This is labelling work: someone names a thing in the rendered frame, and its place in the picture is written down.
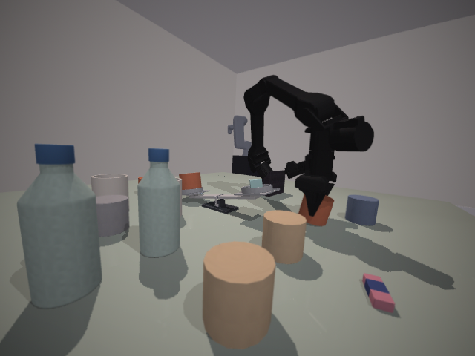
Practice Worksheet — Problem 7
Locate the pink eraser with blue sleeve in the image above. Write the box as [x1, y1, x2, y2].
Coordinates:
[362, 274, 395, 313]

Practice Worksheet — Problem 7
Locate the tan cylinder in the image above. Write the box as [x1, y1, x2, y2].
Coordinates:
[203, 242, 276, 349]
[261, 210, 307, 264]

